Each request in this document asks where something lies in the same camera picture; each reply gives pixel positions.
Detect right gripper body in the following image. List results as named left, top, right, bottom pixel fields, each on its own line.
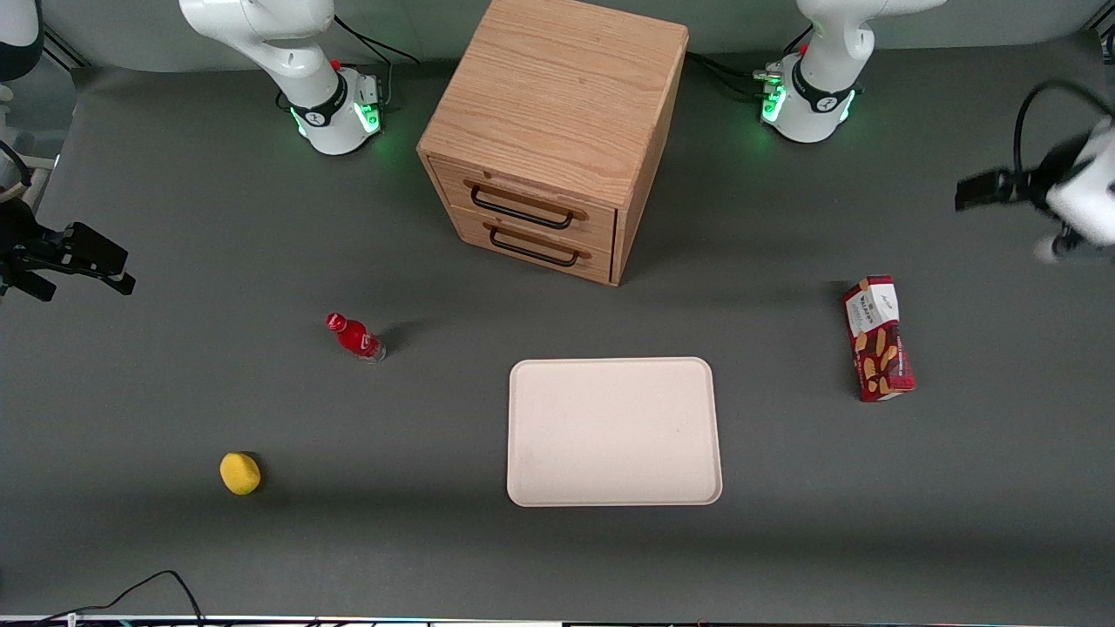
left=0, top=200, right=64, bottom=273

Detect red cookie box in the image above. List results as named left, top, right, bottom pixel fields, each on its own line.
left=841, top=275, right=917, bottom=403

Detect beige plastic tray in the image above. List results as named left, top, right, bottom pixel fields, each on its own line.
left=506, top=356, right=724, bottom=508

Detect yellow lemon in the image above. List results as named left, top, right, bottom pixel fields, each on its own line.
left=219, top=451, right=262, bottom=496

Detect red drink bottle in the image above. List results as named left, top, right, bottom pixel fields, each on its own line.
left=325, top=312, right=387, bottom=364

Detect wooden drawer front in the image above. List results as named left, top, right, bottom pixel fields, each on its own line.
left=429, top=157, right=620, bottom=253
left=451, top=206, right=616, bottom=285

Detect wooden drawer cabinet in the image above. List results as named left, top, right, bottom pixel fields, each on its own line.
left=416, top=0, right=690, bottom=287

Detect dark left wrist camera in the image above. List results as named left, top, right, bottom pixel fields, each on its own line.
left=955, top=165, right=1051, bottom=214

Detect thin black table cable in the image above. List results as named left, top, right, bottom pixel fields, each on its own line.
left=35, top=570, right=206, bottom=627

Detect black left base cables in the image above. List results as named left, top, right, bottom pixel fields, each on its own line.
left=686, top=26, right=815, bottom=101

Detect black base cables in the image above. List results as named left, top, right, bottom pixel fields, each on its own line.
left=277, top=13, right=421, bottom=112
left=686, top=26, right=815, bottom=101

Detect black right base cables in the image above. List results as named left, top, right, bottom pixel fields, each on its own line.
left=277, top=13, right=421, bottom=112

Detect black drawer handle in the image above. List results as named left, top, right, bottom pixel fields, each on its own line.
left=484, top=222, right=592, bottom=268
left=463, top=179, right=588, bottom=231

